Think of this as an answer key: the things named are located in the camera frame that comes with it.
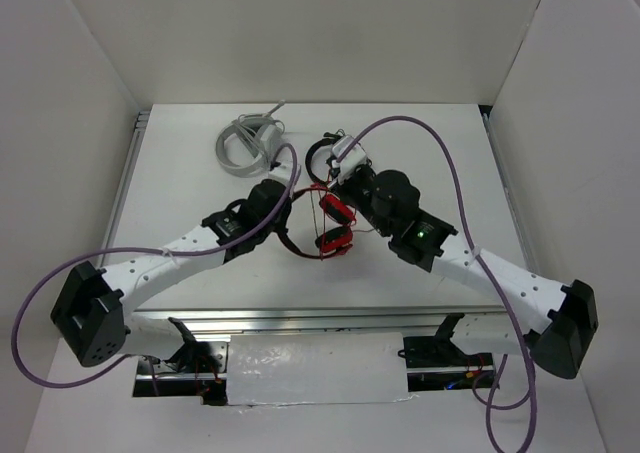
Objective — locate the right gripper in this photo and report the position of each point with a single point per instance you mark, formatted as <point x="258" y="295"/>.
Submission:
<point x="367" y="170"/>

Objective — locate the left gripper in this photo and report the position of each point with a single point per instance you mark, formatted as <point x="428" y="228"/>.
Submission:
<point x="281" y="225"/>

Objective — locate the red and black headphones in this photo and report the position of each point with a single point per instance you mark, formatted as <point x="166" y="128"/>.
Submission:
<point x="330" y="243"/>

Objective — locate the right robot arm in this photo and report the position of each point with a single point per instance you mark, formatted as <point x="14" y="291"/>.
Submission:
<point x="558" y="321"/>

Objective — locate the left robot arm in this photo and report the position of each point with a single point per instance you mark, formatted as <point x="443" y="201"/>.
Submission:
<point x="96" y="311"/>

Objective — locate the white cover plate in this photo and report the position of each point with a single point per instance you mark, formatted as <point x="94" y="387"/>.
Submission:
<point x="337" y="368"/>

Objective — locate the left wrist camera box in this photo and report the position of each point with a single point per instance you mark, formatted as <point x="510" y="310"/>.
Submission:
<point x="285" y="173"/>

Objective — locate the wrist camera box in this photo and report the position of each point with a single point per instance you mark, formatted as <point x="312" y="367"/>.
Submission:
<point x="346" y="156"/>
<point x="285" y="173"/>

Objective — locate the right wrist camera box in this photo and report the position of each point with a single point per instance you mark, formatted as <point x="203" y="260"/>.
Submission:
<point x="346" y="156"/>

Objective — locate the aluminium rail frame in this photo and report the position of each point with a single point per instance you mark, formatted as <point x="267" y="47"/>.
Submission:
<point x="174" y="185"/>

